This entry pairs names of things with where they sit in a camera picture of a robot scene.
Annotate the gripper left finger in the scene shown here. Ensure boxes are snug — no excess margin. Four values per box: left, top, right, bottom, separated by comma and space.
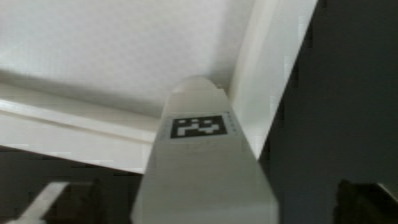
11, 181, 101, 224

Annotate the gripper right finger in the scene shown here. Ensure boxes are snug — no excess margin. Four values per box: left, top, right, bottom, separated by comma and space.
336, 180, 398, 224

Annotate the white desk leg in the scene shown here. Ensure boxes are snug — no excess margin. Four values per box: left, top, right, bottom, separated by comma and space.
132, 77, 279, 224

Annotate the white desk top panel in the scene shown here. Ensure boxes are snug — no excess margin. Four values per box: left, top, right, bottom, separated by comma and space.
0, 0, 320, 172

